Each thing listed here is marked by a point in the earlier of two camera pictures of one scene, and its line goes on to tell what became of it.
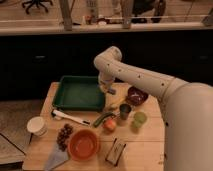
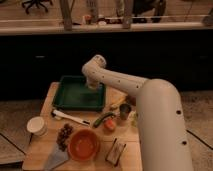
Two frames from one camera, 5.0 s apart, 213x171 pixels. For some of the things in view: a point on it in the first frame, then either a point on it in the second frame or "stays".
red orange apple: (109, 124) stays
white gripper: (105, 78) → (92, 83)
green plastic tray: (79, 93) stays
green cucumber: (98, 120) stays
